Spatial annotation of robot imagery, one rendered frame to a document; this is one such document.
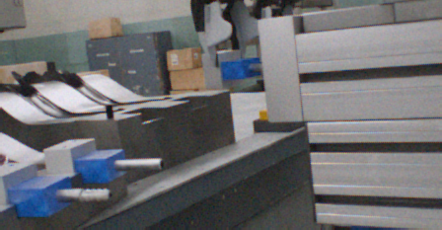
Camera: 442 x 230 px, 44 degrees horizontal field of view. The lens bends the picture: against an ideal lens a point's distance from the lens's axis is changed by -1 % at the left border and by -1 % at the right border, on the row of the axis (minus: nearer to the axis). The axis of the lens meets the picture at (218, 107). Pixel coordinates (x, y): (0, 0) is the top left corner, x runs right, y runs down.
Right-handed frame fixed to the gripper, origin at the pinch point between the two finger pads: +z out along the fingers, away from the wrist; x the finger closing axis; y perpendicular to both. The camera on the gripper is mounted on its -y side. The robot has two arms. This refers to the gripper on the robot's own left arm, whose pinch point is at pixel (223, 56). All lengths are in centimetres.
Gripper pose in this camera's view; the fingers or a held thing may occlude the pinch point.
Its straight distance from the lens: 84.9
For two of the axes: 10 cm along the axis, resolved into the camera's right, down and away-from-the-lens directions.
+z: 1.2, 9.8, 1.3
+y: 7.2, 0.0, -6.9
